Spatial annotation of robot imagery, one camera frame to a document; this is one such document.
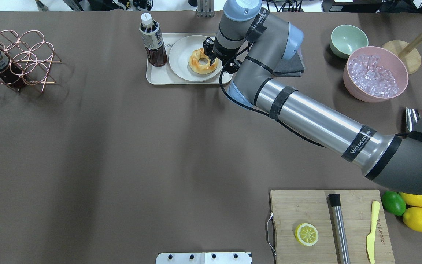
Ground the tea bottle on tray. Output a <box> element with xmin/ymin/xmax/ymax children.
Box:
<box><xmin>139</xmin><ymin>13</ymin><xmax>168</xmax><ymax>67</ymax></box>

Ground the mint green bowl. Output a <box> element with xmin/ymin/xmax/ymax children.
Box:
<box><xmin>329</xmin><ymin>25</ymin><xmax>369</xmax><ymax>59</ymax></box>

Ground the glazed twisted donut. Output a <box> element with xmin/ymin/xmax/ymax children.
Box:
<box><xmin>189</xmin><ymin>48</ymin><xmax>220</xmax><ymax>74</ymax></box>

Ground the steel muddler black tip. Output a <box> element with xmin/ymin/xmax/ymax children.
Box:
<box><xmin>328</xmin><ymin>194</ymin><xmax>351</xmax><ymax>264</ymax></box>

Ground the pink bowl of ice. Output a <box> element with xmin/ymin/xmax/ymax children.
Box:
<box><xmin>343</xmin><ymin>46</ymin><xmax>409</xmax><ymax>102</ymax></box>

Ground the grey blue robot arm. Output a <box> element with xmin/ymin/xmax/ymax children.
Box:
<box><xmin>204</xmin><ymin>0</ymin><xmax>422</xmax><ymax>194</ymax></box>

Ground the bamboo cutting board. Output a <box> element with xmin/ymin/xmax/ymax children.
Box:
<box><xmin>270</xmin><ymin>190</ymin><xmax>381</xmax><ymax>264</ymax></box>

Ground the wooden cup tree stand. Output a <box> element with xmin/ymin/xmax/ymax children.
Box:
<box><xmin>382</xmin><ymin>32</ymin><xmax>422</xmax><ymax>74</ymax></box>

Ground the yellow plastic knife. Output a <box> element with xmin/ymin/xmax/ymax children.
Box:
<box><xmin>366</xmin><ymin>201</ymin><xmax>380</xmax><ymax>264</ymax></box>

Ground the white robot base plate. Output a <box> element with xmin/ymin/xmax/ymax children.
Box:
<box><xmin>155</xmin><ymin>252</ymin><xmax>253</xmax><ymax>264</ymax></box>

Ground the lemon half slice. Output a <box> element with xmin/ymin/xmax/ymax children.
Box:
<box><xmin>295</xmin><ymin>223</ymin><xmax>319</xmax><ymax>246</ymax></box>

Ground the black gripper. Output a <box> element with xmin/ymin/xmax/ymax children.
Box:
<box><xmin>203</xmin><ymin>37</ymin><xmax>241</xmax><ymax>74</ymax></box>

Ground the metal ice scoop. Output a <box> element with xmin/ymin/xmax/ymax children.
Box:
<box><xmin>405</xmin><ymin>107</ymin><xmax>421</xmax><ymax>132</ymax></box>

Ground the green lime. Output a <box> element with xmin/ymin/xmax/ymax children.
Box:
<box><xmin>381</xmin><ymin>191</ymin><xmax>406</xmax><ymax>216</ymax></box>

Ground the lower yellow lemon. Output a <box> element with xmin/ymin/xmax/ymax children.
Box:
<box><xmin>402</xmin><ymin>207</ymin><xmax>422</xmax><ymax>232</ymax></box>

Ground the folded grey cloth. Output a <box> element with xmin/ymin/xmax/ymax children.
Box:
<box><xmin>273</xmin><ymin>48</ymin><xmax>306</xmax><ymax>77</ymax></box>

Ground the yellow lemon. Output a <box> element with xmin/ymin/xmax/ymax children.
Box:
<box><xmin>402</xmin><ymin>207</ymin><xmax>422</xmax><ymax>232</ymax></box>
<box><xmin>399</xmin><ymin>192</ymin><xmax>422</xmax><ymax>207</ymax></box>

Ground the aluminium frame post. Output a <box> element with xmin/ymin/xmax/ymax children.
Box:
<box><xmin>196</xmin><ymin>0</ymin><xmax>215</xmax><ymax>17</ymax></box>

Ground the white rabbit serving tray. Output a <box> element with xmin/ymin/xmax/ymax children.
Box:
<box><xmin>146</xmin><ymin>32</ymin><xmax>221</xmax><ymax>85</ymax></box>

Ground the upper yellow lemon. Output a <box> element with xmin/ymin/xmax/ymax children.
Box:
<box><xmin>399</xmin><ymin>192</ymin><xmax>422</xmax><ymax>207</ymax></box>

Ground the copper wire bottle rack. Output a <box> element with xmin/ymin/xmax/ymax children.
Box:
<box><xmin>0</xmin><ymin>29</ymin><xmax>62</xmax><ymax>94</ymax></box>

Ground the white round plate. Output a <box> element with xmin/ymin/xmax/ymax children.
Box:
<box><xmin>169</xmin><ymin>35</ymin><xmax>223</xmax><ymax>82</ymax></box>

